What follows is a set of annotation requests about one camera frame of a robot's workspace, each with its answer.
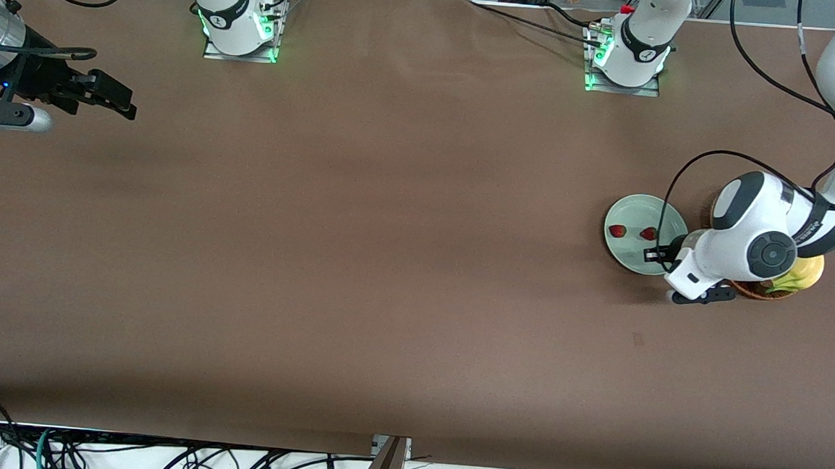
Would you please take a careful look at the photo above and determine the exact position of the mint green round plate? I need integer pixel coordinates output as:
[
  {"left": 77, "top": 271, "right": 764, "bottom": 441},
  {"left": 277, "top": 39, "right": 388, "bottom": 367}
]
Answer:
[{"left": 601, "top": 192, "right": 692, "bottom": 279}]

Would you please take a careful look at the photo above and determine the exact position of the brown wicker basket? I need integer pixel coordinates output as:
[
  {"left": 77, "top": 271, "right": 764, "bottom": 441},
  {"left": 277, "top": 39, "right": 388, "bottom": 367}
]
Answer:
[{"left": 697, "top": 187, "right": 805, "bottom": 303}]

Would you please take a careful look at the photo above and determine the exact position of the yellow banana bunch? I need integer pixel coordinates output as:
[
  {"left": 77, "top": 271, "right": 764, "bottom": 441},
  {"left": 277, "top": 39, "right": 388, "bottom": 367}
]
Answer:
[{"left": 766, "top": 253, "right": 826, "bottom": 297}]

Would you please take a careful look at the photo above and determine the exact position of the table cover sheet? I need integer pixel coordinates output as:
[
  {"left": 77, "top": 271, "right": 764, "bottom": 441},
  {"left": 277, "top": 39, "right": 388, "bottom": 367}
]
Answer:
[{"left": 0, "top": 0, "right": 835, "bottom": 469}]

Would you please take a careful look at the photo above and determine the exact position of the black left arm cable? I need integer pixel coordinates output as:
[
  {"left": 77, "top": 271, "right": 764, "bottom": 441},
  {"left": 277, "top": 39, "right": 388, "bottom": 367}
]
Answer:
[{"left": 656, "top": 0, "right": 835, "bottom": 282}]

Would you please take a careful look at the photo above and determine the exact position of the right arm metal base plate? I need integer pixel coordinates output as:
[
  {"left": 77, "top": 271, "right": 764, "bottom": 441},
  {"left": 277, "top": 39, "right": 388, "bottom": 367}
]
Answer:
[{"left": 202, "top": 0, "right": 288, "bottom": 64}]

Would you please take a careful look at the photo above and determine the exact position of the short black table cable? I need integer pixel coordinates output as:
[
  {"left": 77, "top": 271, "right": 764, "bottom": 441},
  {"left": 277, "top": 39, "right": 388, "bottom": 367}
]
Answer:
[{"left": 539, "top": 1, "right": 606, "bottom": 30}]

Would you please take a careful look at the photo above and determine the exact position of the long black table cable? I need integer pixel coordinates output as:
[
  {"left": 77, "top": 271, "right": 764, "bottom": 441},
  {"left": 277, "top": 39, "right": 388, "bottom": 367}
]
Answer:
[{"left": 466, "top": 1, "right": 607, "bottom": 48}]

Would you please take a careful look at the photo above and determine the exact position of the teal cable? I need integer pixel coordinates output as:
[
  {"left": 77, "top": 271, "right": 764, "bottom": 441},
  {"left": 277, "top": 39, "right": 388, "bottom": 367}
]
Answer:
[{"left": 35, "top": 427, "right": 57, "bottom": 469}]

